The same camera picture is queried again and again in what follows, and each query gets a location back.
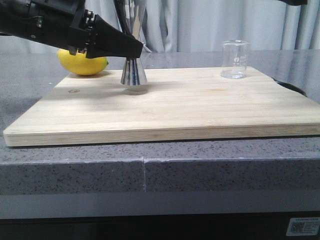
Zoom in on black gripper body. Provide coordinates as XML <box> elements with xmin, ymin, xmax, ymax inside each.
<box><xmin>0</xmin><ymin>0</ymin><xmax>95</xmax><ymax>55</ymax></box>
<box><xmin>280</xmin><ymin>0</ymin><xmax>308</xmax><ymax>6</ymax></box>

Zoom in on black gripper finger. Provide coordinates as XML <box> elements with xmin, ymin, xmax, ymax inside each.
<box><xmin>86</xmin><ymin>14</ymin><xmax>143</xmax><ymax>59</ymax></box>

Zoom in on steel hourglass jigger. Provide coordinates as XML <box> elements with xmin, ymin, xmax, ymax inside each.
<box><xmin>119</xmin><ymin>0</ymin><xmax>147</xmax><ymax>87</ymax></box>

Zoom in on small glass beaker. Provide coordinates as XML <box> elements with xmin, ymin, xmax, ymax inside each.
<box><xmin>220</xmin><ymin>40</ymin><xmax>250</xmax><ymax>79</ymax></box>

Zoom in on yellow lemon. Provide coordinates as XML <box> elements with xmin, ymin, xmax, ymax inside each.
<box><xmin>56</xmin><ymin>49</ymin><xmax>109</xmax><ymax>76</ymax></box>

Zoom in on grey curtain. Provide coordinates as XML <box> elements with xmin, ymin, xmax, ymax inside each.
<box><xmin>0</xmin><ymin>0</ymin><xmax>320</xmax><ymax>54</ymax></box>

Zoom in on wooden cutting board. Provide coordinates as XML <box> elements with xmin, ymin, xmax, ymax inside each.
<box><xmin>3</xmin><ymin>67</ymin><xmax>320</xmax><ymax>147</ymax></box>

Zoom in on white QR label sticker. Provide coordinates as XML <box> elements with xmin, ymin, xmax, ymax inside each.
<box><xmin>286</xmin><ymin>217</ymin><xmax>320</xmax><ymax>237</ymax></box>

